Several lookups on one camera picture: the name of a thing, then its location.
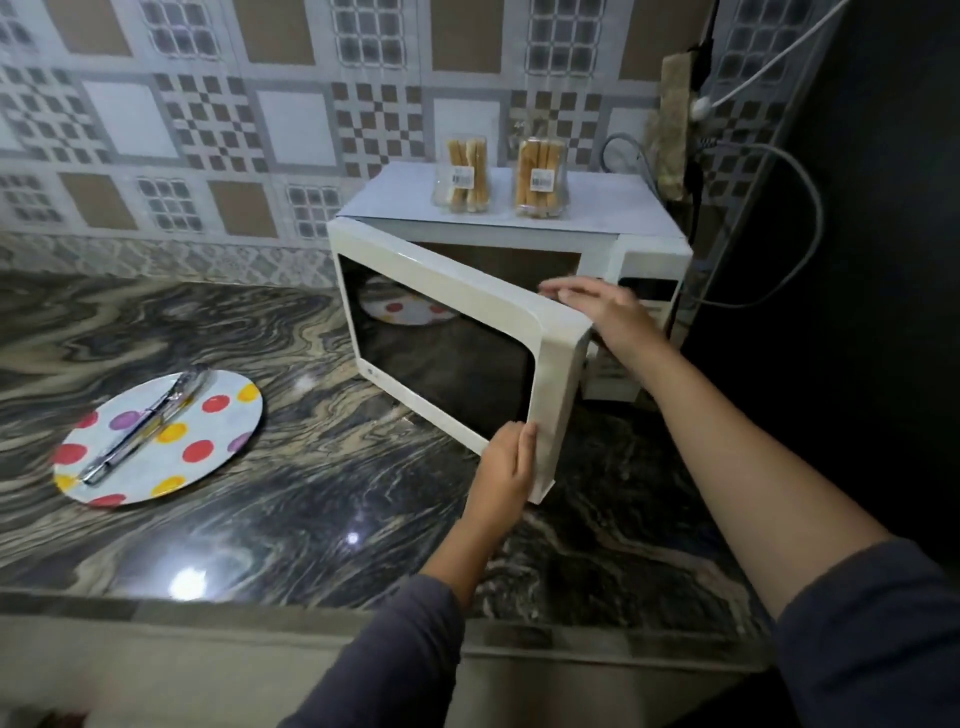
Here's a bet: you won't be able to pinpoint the person's left forearm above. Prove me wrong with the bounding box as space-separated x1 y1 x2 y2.
277 517 504 728

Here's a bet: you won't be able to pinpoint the light lower kitchen cabinet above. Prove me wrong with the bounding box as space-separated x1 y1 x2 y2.
0 592 778 728

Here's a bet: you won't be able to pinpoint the metal tongs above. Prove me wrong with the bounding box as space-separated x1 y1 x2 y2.
78 365 210 487

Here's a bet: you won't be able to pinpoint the grey power cable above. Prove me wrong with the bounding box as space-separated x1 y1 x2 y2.
693 142 825 310

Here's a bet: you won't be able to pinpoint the person's left hand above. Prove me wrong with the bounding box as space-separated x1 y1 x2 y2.
461 419 540 545

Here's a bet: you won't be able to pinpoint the beige power strip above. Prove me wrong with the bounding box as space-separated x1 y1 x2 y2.
648 52 695 202

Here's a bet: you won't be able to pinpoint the silver refrigerator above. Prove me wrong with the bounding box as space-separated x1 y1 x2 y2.
678 0 960 571

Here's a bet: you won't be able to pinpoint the white microwave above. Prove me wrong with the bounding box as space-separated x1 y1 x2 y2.
326 161 695 505

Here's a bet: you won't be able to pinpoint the person's right hand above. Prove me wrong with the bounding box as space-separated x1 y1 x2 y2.
538 275 673 376

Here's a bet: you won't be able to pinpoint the person's right forearm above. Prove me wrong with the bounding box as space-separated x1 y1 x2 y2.
629 344 960 728

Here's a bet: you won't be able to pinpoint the black cable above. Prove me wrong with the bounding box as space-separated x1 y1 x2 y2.
689 0 721 84

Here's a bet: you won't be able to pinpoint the polka dot plate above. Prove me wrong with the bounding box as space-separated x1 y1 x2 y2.
50 368 265 509

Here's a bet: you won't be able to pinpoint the thin grey cable loop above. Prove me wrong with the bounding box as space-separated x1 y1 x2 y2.
598 132 661 200

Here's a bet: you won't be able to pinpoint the clear plastic container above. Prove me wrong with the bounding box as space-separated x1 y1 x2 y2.
433 133 493 214
513 137 570 219

